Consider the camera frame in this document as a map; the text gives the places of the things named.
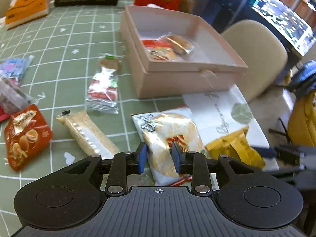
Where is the fish tank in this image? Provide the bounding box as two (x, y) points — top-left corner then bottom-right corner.
(248, 0), (315, 57)

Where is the orange tissue box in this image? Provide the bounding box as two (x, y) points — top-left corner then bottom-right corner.
(5, 0), (51, 30)

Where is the red quail eggs packet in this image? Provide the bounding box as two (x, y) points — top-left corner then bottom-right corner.
(4, 104), (53, 172)

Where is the dark dried fruit packet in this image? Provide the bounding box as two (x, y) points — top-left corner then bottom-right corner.
(0, 72), (36, 115)

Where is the beige chair right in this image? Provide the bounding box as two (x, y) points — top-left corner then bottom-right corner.
(221, 20), (288, 102)

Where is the oat bar clear wrapper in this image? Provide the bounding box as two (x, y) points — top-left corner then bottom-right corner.
(56, 111), (120, 159)

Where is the pink cardboard box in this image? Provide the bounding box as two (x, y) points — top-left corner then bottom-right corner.
(120, 5), (248, 99)

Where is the hawthorn stick snack packet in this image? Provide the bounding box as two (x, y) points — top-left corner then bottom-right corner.
(85, 53), (121, 114)

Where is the blue pink candy packet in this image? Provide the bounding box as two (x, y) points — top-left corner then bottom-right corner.
(1, 55), (34, 86)

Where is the gold foil snack packet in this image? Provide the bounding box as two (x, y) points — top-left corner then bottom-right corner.
(205, 126), (266, 170)

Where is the rice cracker snack bag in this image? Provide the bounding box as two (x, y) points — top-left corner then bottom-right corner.
(132, 106), (206, 186)

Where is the green grid tablecloth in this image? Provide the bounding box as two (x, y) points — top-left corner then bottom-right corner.
(0, 0), (280, 237)

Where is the yellow black jacket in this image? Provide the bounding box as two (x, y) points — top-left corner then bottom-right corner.
(287, 60), (316, 147)

